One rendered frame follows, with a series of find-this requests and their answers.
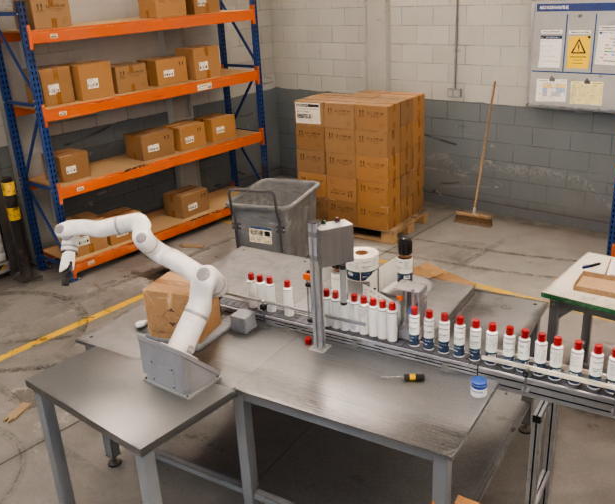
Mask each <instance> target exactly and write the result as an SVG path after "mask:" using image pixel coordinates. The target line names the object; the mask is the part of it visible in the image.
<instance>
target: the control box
mask: <svg viewBox="0 0 615 504"><path fill-rule="evenodd" d="M326 223H327V224H326V225H321V224H320V226H319V227H318V228H317V244H318V265H319V266H320V267H321V268H326V267H331V266H335V265H340V264H344V263H349V262H353V261H354V239H353V224H352V223H350V222H348V221H347V220H345V219H342V220H340V222H338V223H336V222H334V221H331V222H326Z"/></svg>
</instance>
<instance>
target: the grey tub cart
mask: <svg viewBox="0 0 615 504"><path fill-rule="evenodd" d="M319 188H320V183H319V182H317V181H310V180H292V179H275V178H265V179H260V180H258V181H257V182H255V183H254V184H252V185H251V186H249V187H247V188H246V189H241V188H230V189H229V190H228V193H227V194H228V199H229V200H227V201H226V203H225V204H226V207H229V208H230V211H231V214H232V219H233V222H232V229H234V230H235V238H236V247H237V248H239V247H241V246H245V247H250V248H256V249H261V250H267V251H272V252H278V253H283V254H289V255H294V256H300V257H305V258H310V255H309V242H308V237H309V232H308V224H307V222H309V221H311V220H315V216H316V190H317V189H319ZM232 191H237V192H240V193H238V194H236V195H235V196H233V197H232V198H231V192H232Z"/></svg>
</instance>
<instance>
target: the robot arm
mask: <svg viewBox="0 0 615 504"><path fill-rule="evenodd" d="M127 232H132V239H133V242H134V244H135V245H136V247H137V248H138V249H139V250H140V251H141V252H142V253H144V254H145V255H146V256H147V257H149V258H150V259H151V260H153V261H155V262H156V263H158V264H160V265H163V266H165V267H167V268H168V269H170V270H172V271H173V272H175V273H177V274H179V275H180V276H182V277H183V278H185V279H186V280H188V281H189V282H191V285H190V295H189V301H188V303H187V305H186V307H185V310H184V312H183V314H182V316H181V318H180V320H179V322H178V324H177V326H176V328H175V330H174V333H173V335H172V337H171V339H170V341H169V343H168V344H165V343H163V342H160V343H162V344H165V345H167V346H169V347H172V348H174V349H177V350H179V351H182V352H184V353H186V354H188V355H190V356H192V354H193V353H194V352H195V347H196V344H197V342H198V340H199V338H200V336H201V334H202V332H203V330H204V327H205V325H206V323H207V321H208V319H209V317H210V314H211V311H212V298H219V297H221V296H223V295H224V294H225V293H226V292H227V289H228V282H227V280H226V278H225V277H224V276H223V275H222V274H221V273H220V272H219V271H218V270H217V269H216V268H215V267H213V266H211V265H201V264H200V263H198V262H197V261H195V260H193V259H192V258H190V257H189V256H187V255H185V254H184V253H182V252H180V251H178V250H176V249H174V248H171V247H169V246H167V245H165V244H164V243H162V242H161V241H160V240H159V239H157V238H156V237H155V236H154V235H153V233H152V231H151V222H150V221H149V219H148V218H147V217H146V216H145V215H144V214H142V213H131V214H126V215H122V216H117V217H112V218H108V219H104V220H99V221H94V220H85V219H78V220H67V221H65V222H63V223H60V224H58V225H57V226H56V227H55V234H56V235H57V236H58V237H60V238H61V239H62V244H61V253H63V254H62V257H61V262H60V268H59V272H62V271H63V274H62V275H63V278H62V286H69V281H70V274H71V272H72V271H73V270H74V266H75V255H76V254H77V252H78V248H79V239H80V235H86V236H92V237H97V238H102V237H107V236H113V235H118V234H123V233H127ZM192 357H194V356H192ZM194 358H196V357H194ZM196 359H198V358H196Z"/></svg>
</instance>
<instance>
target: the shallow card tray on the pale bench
mask: <svg viewBox="0 0 615 504"><path fill-rule="evenodd" d="M573 290H574V291H579V292H584V293H589V294H594V295H599V296H605V297H610V298H615V276H611V275H605V274H600V273H594V272H589V271H583V272H582V273H581V274H580V276H579V277H578V279H577V280H576V282H575V283H574V285H573Z"/></svg>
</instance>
